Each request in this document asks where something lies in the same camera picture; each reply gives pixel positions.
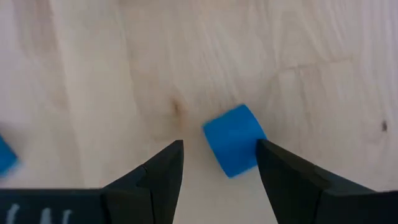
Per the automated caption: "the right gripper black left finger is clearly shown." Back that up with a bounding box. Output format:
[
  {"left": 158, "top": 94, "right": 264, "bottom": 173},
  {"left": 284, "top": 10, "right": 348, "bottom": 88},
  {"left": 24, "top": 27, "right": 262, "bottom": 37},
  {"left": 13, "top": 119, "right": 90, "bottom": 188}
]
[{"left": 101, "top": 139, "right": 185, "bottom": 224}]

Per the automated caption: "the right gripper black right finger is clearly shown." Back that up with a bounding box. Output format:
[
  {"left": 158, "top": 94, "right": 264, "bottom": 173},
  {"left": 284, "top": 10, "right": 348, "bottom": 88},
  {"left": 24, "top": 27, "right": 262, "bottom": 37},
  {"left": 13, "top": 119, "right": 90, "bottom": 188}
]
[{"left": 256, "top": 139, "right": 374, "bottom": 224}]

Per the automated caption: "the blue half-cylinder block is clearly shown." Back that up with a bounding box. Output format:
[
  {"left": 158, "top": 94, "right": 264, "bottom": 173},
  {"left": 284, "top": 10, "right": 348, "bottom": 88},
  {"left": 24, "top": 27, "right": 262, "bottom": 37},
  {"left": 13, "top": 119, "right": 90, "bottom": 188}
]
[{"left": 201, "top": 103, "right": 268, "bottom": 179}]

